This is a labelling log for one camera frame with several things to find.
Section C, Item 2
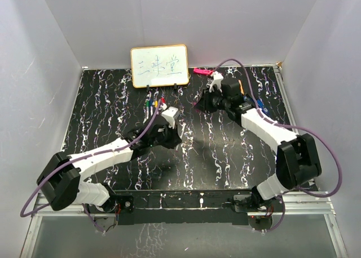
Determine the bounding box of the green whiteboard pen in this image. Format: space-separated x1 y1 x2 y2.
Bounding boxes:
146 105 150 120

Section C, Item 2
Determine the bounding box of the blue stapler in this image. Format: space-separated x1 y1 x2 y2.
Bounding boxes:
244 95 268 115

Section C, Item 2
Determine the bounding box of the small yellow-framed whiteboard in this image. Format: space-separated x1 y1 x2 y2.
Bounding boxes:
130 45 190 88

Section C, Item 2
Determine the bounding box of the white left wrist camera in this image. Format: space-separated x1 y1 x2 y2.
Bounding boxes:
161 106 179 128

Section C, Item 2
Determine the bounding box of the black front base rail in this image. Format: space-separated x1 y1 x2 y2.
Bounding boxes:
84 189 285 226

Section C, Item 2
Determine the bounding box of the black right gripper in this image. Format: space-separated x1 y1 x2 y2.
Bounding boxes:
195 86 230 114

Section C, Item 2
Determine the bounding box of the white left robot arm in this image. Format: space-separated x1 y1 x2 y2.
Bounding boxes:
37 115 182 212

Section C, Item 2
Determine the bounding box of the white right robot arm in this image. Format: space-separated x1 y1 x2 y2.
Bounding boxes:
195 81 322 211

